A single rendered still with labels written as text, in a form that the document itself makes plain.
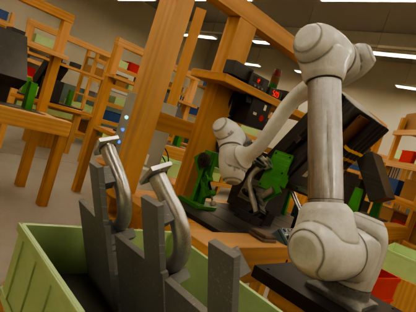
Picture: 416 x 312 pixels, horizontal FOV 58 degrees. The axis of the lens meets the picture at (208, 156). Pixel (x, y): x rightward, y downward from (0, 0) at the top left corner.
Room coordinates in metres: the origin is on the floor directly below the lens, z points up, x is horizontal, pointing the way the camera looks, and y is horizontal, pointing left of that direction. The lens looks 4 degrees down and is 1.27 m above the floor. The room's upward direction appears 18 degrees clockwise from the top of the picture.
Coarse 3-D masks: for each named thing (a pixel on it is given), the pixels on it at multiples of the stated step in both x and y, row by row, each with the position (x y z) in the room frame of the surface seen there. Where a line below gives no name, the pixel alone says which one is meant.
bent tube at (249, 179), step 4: (268, 160) 1.86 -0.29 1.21; (268, 164) 1.84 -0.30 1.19; (256, 168) 1.88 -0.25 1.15; (260, 168) 1.88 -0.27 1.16; (252, 172) 1.89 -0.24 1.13; (256, 172) 1.89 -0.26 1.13; (248, 176) 1.89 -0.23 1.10; (252, 176) 1.89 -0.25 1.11; (248, 180) 1.88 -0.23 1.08; (252, 180) 1.89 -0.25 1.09; (248, 184) 1.87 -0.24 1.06; (248, 188) 1.85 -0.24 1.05; (252, 188) 1.85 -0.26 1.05; (248, 192) 1.84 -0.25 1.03; (252, 192) 1.83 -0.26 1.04; (252, 196) 1.81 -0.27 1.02; (252, 200) 1.80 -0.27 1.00; (252, 204) 1.79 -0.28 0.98; (256, 204) 1.78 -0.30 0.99; (252, 208) 1.78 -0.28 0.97; (256, 208) 1.77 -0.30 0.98
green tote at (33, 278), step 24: (24, 240) 0.71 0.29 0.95; (48, 240) 0.80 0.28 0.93; (72, 240) 0.84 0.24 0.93; (168, 240) 1.03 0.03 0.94; (24, 264) 0.70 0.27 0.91; (48, 264) 0.62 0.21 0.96; (72, 264) 0.85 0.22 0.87; (192, 264) 0.94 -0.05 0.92; (0, 288) 0.75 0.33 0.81; (24, 288) 0.68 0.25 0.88; (48, 288) 0.60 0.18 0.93; (192, 288) 0.92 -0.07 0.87; (240, 288) 0.82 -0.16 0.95
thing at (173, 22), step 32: (192, 0) 1.67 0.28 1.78; (160, 32) 1.66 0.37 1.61; (224, 32) 1.95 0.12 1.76; (160, 64) 1.63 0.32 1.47; (224, 64) 1.90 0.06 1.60; (160, 96) 1.67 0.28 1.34; (224, 96) 1.94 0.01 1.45; (128, 128) 1.67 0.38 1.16; (128, 160) 1.62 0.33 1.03; (192, 160) 1.91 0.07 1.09; (192, 192) 1.94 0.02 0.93
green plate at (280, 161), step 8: (280, 152) 1.89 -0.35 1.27; (272, 160) 1.89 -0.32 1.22; (280, 160) 1.86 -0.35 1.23; (288, 160) 1.84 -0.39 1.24; (272, 168) 1.87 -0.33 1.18; (280, 168) 1.84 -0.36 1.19; (288, 168) 1.85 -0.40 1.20; (264, 176) 1.87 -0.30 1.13; (272, 176) 1.85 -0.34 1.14; (280, 176) 1.82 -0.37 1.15; (288, 176) 1.87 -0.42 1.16; (264, 184) 1.85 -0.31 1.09; (272, 184) 1.82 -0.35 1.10; (280, 184) 1.84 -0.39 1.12
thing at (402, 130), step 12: (408, 120) 5.50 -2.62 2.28; (396, 132) 5.44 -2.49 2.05; (408, 132) 5.11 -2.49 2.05; (396, 144) 5.48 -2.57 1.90; (408, 156) 5.03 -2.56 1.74; (408, 168) 4.78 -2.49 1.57; (396, 180) 5.16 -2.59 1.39; (408, 180) 4.90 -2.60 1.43; (396, 192) 5.11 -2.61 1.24; (408, 192) 4.81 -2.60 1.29; (372, 204) 5.48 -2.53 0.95; (408, 204) 4.49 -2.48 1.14; (384, 216) 5.15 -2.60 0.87; (396, 216) 4.94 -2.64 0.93; (408, 216) 4.48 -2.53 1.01; (408, 228) 4.42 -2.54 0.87; (408, 240) 4.42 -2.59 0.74
